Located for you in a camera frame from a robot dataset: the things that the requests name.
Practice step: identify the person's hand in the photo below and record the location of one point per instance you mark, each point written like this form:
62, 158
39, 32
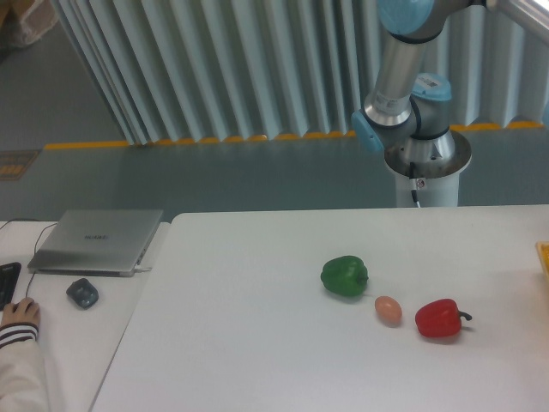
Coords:
20, 321

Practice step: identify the white folding partition screen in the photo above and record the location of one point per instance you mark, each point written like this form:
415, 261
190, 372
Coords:
201, 69

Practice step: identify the green bell pepper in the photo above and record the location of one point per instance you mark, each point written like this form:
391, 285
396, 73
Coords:
345, 276

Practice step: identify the silver closed laptop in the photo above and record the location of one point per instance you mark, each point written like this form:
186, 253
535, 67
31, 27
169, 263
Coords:
97, 242

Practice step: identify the dark grey computer mouse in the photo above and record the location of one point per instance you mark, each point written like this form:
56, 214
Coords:
83, 293

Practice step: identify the white striped sleeve forearm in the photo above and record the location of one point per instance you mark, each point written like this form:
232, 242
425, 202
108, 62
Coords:
23, 378

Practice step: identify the yellow basket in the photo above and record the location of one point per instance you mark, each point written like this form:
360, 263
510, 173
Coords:
542, 248

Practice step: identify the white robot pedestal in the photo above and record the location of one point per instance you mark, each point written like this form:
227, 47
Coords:
427, 172

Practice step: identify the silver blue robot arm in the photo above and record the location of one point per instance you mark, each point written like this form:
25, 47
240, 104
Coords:
391, 112

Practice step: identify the black keyboard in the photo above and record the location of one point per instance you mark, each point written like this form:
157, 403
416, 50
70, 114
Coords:
9, 274

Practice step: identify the brown egg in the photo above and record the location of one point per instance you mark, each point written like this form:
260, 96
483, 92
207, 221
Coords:
388, 310

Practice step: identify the red bell pepper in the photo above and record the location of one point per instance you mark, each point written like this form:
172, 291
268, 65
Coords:
440, 319

